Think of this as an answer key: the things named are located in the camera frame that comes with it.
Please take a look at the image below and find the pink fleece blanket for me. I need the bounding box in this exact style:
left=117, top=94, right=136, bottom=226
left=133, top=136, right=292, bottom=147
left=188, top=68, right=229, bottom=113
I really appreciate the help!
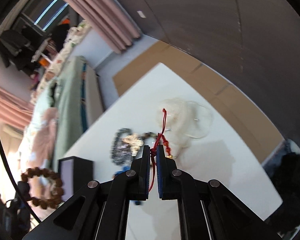
left=27, top=107, right=58, bottom=168

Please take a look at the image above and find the pink curtain by window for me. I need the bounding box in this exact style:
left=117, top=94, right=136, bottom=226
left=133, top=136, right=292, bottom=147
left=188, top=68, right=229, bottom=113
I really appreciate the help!
left=0, top=87, right=34, bottom=130

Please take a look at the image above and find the dark brown wardrobe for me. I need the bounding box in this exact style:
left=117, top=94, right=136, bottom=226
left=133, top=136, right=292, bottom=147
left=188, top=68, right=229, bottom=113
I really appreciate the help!
left=118, top=0, right=300, bottom=146

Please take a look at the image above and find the gold pendant charm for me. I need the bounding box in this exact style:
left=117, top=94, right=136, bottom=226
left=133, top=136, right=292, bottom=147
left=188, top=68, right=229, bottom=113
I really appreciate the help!
left=122, top=133, right=143, bottom=157

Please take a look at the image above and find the white sheer organza pouch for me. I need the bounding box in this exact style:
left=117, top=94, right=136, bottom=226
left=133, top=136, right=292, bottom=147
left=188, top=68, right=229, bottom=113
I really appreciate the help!
left=156, top=98, right=213, bottom=157

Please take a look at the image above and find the flat brown cardboard sheet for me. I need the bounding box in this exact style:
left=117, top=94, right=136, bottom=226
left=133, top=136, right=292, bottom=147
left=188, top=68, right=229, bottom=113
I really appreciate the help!
left=113, top=41, right=284, bottom=163

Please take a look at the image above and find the silver ball chain necklace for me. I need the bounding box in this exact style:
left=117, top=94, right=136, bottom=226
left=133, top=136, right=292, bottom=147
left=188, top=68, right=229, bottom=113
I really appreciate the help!
left=111, top=127, right=146, bottom=166

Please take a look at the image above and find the white wall switch plate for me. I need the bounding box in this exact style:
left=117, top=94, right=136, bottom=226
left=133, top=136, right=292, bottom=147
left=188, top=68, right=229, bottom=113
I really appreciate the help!
left=137, top=11, right=146, bottom=18

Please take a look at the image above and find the black open jewelry box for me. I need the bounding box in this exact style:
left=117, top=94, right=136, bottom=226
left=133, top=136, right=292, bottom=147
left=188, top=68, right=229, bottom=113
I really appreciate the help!
left=58, top=156, right=94, bottom=202

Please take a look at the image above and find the red cord charm bracelet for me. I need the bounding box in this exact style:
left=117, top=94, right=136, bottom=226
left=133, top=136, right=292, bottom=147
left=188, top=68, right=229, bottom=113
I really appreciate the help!
left=148, top=108, right=171, bottom=193

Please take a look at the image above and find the brown rudraksha bead bracelet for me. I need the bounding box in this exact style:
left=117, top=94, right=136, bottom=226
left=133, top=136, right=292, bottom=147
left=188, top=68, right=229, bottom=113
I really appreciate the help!
left=20, top=167, right=65, bottom=210

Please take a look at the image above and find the floral patterned quilt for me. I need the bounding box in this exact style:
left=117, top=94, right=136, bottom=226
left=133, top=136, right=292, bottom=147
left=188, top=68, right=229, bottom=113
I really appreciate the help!
left=30, top=20, right=91, bottom=105

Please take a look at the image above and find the bed with green sheet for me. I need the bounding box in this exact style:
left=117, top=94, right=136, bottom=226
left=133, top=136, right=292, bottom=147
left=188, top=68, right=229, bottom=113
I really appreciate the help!
left=18, top=56, right=103, bottom=172

